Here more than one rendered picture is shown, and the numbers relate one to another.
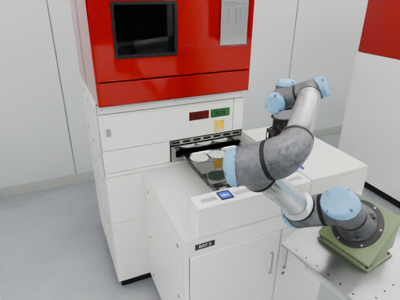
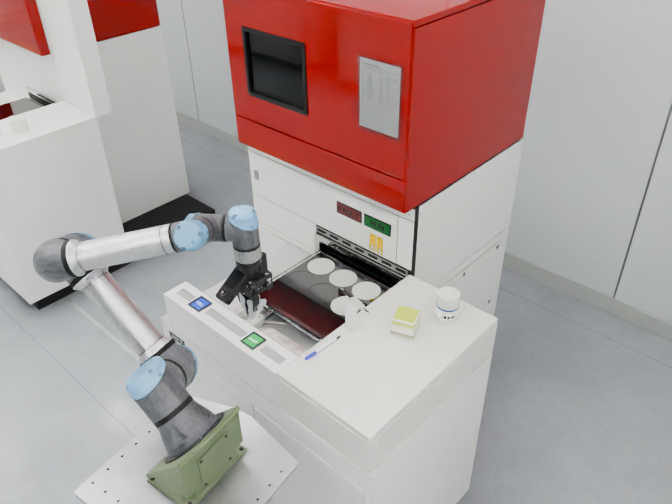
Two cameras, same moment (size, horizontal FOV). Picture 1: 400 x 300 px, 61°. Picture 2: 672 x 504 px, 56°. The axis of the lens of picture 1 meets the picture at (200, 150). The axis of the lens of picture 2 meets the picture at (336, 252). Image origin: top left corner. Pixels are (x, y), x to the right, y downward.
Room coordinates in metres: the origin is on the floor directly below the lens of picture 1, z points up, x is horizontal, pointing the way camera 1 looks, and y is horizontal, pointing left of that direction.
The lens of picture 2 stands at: (0.99, -1.75, 2.28)
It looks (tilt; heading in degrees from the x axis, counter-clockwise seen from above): 35 degrees down; 67
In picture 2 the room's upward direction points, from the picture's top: 1 degrees counter-clockwise
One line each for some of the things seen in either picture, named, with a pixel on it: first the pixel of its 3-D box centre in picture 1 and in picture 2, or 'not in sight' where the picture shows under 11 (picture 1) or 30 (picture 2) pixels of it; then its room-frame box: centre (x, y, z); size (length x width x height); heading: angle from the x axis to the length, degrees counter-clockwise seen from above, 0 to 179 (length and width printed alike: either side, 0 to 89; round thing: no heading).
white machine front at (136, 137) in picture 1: (177, 131); (325, 217); (1.73, 0.13, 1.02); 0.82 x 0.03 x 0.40; 114
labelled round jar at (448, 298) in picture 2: not in sight; (447, 305); (1.89, -0.49, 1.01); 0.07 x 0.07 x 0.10
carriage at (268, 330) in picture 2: not in sight; (270, 341); (1.37, -0.26, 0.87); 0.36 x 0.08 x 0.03; 114
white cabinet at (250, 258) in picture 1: (243, 243); (322, 417); (1.54, -0.26, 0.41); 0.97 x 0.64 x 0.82; 114
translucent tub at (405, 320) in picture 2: not in sight; (405, 322); (1.74, -0.50, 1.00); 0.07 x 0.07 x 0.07; 44
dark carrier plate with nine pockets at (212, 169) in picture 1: (226, 162); (322, 292); (1.61, -0.14, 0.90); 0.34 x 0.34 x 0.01; 24
